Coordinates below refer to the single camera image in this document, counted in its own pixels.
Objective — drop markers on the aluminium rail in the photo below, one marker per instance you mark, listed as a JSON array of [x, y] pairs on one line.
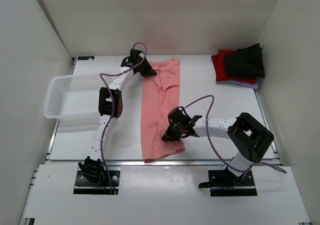
[[276, 161]]

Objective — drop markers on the black folded t shirt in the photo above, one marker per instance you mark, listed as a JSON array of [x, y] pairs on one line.
[[245, 63]]

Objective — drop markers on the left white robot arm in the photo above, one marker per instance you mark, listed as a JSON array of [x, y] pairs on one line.
[[110, 107]]

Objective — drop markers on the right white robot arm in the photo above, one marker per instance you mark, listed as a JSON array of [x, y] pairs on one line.
[[249, 136]]

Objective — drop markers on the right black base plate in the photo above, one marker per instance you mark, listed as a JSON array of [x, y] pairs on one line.
[[224, 184]]

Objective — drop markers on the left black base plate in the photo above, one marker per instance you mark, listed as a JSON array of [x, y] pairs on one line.
[[88, 185]]

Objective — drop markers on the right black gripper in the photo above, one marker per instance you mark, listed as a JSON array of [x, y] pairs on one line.
[[169, 136]]

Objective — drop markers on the lavender folded t shirt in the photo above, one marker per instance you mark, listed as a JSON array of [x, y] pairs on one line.
[[253, 86]]

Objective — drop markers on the red folded t shirt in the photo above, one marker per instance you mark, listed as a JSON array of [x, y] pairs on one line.
[[220, 70]]

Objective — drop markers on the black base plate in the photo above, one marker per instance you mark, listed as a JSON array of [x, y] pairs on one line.
[[224, 184], [88, 185]]

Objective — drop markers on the pink t shirt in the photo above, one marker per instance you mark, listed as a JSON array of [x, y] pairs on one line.
[[160, 95]]

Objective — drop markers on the white plastic basket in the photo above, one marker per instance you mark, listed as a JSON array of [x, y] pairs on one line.
[[73, 97]]

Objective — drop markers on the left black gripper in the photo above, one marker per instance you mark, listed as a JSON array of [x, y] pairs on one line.
[[149, 72]]

